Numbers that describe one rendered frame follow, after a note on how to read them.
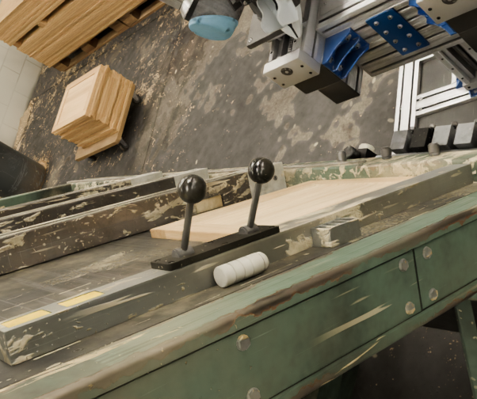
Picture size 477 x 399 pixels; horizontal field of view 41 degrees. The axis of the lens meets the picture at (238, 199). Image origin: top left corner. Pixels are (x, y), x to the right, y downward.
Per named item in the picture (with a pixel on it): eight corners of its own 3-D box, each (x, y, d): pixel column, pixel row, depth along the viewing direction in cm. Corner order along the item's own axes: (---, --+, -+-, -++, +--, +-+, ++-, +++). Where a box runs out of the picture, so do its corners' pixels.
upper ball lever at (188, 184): (201, 264, 87) (215, 180, 81) (179, 272, 85) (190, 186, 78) (185, 249, 90) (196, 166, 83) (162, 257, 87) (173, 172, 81)
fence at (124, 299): (473, 183, 128) (471, 163, 127) (12, 366, 70) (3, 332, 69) (451, 183, 132) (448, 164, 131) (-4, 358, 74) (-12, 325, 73)
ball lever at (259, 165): (265, 241, 95) (282, 161, 88) (246, 248, 92) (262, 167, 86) (249, 228, 97) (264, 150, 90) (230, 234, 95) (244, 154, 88)
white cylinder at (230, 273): (228, 289, 84) (272, 271, 89) (224, 267, 84) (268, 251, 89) (215, 286, 86) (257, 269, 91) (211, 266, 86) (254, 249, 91)
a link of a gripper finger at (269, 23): (272, 56, 109) (243, 9, 106) (288, 39, 112) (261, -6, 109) (286, 50, 106) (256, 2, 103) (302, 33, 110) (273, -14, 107)
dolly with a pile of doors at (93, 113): (148, 89, 475) (102, 60, 452) (131, 150, 455) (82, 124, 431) (104, 112, 519) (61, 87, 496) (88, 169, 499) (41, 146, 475)
